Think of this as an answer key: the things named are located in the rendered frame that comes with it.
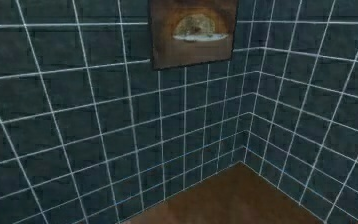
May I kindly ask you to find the brown framed wall picture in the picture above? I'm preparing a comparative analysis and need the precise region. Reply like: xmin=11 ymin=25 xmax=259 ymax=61
xmin=147 ymin=0 xmax=239 ymax=71

